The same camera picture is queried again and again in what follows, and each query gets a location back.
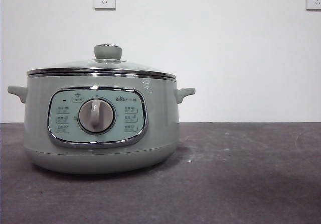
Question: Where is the pale green electric cooking pot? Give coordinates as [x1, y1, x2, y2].
[7, 73, 197, 175]

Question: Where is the glass lid with green knob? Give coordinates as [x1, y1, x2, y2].
[26, 44, 178, 80]

